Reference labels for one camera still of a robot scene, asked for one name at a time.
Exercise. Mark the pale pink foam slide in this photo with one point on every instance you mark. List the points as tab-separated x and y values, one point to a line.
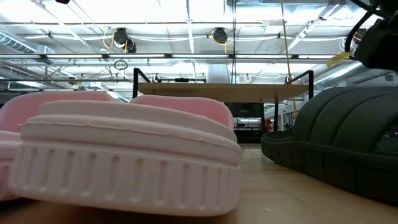
18	109
124	174

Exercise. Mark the long overhead light strip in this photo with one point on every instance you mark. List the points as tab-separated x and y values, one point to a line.
199	56

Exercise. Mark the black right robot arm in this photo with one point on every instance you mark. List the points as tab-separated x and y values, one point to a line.
385	6

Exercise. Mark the red floor object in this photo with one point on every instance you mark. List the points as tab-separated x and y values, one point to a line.
269	126

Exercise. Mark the yellow tag on gripper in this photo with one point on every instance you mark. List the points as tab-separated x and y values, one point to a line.
338	58

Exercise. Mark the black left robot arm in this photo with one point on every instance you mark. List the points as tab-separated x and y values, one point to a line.
63	1

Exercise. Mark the wood shelf black metal frame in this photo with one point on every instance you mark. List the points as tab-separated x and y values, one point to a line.
224	91

